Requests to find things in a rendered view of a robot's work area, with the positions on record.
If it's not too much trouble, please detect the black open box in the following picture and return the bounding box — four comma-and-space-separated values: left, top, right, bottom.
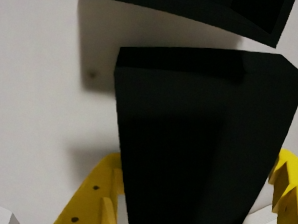
115, 0, 295, 49

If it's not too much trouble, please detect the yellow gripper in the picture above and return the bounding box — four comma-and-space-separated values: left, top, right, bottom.
53, 149, 298, 224

